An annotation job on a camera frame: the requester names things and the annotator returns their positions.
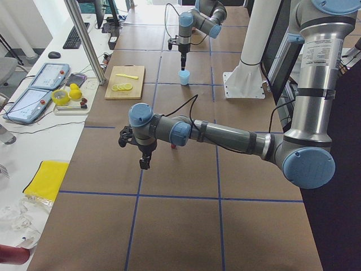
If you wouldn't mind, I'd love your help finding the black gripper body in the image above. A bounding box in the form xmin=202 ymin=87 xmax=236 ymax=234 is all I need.
xmin=178 ymin=44 xmax=189 ymax=55
xmin=138 ymin=142 xmax=157 ymax=160

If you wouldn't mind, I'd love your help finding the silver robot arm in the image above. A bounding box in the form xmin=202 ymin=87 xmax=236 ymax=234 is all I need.
xmin=175 ymin=0 xmax=227 ymax=71
xmin=118 ymin=1 xmax=360 ymax=189

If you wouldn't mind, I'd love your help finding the light blue paper cup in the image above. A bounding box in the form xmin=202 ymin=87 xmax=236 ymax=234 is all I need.
xmin=178 ymin=69 xmax=190 ymax=86

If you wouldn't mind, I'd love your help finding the wooden cutting board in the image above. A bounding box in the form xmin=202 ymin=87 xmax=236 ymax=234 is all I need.
xmin=104 ymin=65 xmax=145 ymax=100

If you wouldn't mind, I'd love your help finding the far lemon slice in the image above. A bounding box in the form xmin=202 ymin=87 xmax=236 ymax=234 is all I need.
xmin=123 ymin=83 xmax=133 ymax=91

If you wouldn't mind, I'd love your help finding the yellow plastic knife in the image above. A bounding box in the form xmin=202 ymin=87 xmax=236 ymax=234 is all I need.
xmin=116 ymin=73 xmax=139 ymax=80

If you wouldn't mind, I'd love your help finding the white tray with tools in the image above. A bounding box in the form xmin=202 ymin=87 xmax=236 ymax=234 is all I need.
xmin=53 ymin=98 xmax=92 ymax=116

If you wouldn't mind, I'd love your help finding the whole lemon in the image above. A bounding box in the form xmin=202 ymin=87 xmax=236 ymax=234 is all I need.
xmin=69 ymin=83 xmax=80 ymax=90
xmin=69 ymin=89 xmax=82 ymax=100

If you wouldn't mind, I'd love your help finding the yellow tape roll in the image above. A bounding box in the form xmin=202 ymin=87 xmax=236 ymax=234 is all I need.
xmin=51 ymin=89 xmax=71 ymax=106

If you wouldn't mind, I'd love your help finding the dark purple notebook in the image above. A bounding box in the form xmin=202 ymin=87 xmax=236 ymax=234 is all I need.
xmin=65 ymin=73 xmax=87 ymax=87

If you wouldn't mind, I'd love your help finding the yellow cloth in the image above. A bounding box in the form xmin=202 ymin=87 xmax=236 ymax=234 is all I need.
xmin=23 ymin=160 xmax=69 ymax=202

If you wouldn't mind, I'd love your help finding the black keyboard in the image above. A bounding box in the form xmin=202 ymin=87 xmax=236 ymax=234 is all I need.
xmin=63 ymin=26 xmax=81 ymax=50

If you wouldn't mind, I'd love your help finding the teach pendant near board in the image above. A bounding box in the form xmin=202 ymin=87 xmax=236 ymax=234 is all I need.
xmin=30 ymin=63 xmax=70 ymax=90

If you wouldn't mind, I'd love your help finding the black computer mouse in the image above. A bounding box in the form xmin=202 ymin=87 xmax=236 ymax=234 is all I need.
xmin=48 ymin=51 xmax=61 ymax=59

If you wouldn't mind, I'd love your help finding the clear plastic bag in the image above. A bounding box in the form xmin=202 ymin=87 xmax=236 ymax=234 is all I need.
xmin=1 ymin=195 xmax=54 ymax=249

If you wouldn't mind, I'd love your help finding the red bottle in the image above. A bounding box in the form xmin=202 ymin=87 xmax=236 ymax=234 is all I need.
xmin=0 ymin=245 xmax=30 ymax=265

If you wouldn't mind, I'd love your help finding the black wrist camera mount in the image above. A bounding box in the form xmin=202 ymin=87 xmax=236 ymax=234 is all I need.
xmin=168 ymin=36 xmax=179 ymax=50

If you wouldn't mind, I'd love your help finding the arm black camera mount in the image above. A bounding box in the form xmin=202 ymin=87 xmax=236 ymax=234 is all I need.
xmin=118 ymin=126 xmax=136 ymax=147

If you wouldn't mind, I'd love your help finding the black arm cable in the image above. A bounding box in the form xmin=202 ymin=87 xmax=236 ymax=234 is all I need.
xmin=163 ymin=94 xmax=297 ymax=155

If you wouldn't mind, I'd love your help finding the white camera post with base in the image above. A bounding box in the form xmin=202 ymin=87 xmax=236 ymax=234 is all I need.
xmin=223 ymin=0 xmax=281 ymax=99

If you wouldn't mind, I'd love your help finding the aluminium frame post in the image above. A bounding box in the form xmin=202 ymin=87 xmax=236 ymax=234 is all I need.
xmin=64 ymin=0 xmax=106 ymax=85

